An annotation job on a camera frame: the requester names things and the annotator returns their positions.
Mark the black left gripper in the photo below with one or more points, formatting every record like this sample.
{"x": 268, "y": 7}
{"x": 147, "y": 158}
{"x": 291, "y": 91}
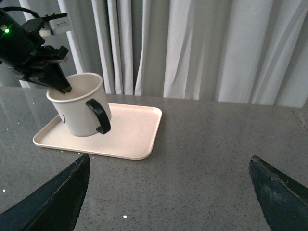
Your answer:
{"x": 40, "y": 66}

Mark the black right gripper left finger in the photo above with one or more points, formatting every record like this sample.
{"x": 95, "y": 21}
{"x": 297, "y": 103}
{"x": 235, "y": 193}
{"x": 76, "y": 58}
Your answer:
{"x": 55, "y": 206}

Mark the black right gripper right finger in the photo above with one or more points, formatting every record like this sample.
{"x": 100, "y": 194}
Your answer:
{"x": 283, "y": 200}

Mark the white smiley mug black handle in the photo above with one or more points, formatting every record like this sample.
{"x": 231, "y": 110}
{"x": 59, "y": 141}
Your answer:
{"x": 84, "y": 110}

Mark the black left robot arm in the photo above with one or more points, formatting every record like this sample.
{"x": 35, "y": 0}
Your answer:
{"x": 16, "y": 35}

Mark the cream rectangular tray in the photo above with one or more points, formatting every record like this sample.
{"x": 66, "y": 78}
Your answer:
{"x": 132, "y": 135}

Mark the grey pleated curtain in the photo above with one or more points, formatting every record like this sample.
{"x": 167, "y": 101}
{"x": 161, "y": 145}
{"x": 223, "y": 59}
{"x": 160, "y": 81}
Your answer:
{"x": 240, "y": 51}

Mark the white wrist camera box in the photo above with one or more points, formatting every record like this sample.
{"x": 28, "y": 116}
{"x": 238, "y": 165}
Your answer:
{"x": 55, "y": 24}

